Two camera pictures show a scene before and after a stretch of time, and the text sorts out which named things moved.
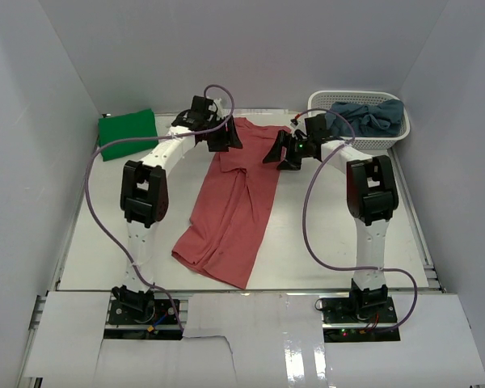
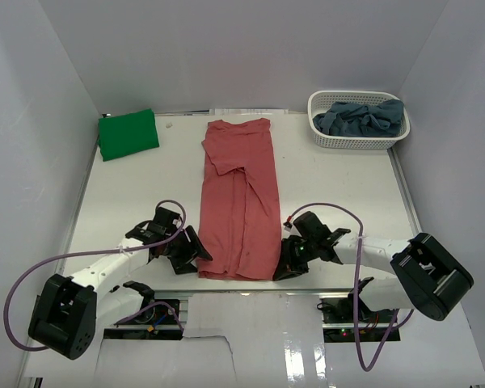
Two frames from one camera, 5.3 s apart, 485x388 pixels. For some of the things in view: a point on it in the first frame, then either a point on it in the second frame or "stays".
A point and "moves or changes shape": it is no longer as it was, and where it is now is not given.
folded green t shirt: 137,124 stays
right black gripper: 275,154 -> 287,266
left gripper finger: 233,137 -> 192,238
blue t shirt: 383,118 stays
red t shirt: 230,216 moves or changes shape
